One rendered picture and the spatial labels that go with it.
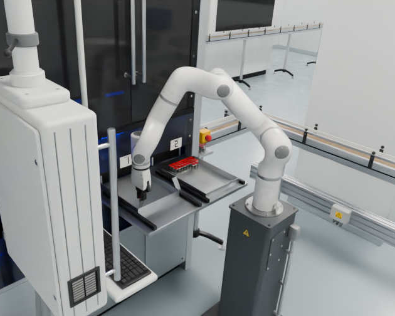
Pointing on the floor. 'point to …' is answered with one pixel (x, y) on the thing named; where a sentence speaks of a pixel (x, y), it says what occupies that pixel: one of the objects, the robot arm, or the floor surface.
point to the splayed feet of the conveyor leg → (210, 238)
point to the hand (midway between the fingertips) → (142, 195)
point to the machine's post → (196, 118)
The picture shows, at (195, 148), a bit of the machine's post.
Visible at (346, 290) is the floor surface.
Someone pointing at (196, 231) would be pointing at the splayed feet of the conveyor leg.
